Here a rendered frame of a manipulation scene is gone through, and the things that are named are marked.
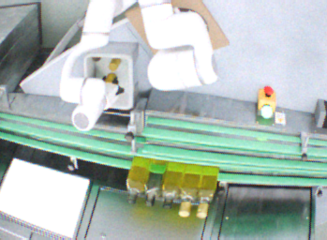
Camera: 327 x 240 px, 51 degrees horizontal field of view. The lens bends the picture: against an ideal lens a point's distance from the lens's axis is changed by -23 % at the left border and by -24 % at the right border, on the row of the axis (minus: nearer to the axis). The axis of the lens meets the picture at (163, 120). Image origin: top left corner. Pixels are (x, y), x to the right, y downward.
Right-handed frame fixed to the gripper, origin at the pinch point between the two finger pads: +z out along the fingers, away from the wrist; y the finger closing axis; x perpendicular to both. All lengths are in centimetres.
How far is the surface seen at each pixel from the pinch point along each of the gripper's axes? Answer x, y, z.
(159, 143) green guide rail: -17.5, 18.9, -3.6
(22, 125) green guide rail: -20.6, -38.4, -3.9
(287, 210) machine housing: -40, 74, -7
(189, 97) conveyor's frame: -4.6, 26.0, 7.3
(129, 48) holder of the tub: 12.2, 5.7, 2.0
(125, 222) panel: -41.8, 11.5, -21.7
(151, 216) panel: -40.2, 19.8, -16.3
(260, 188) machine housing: -37, 60, 5
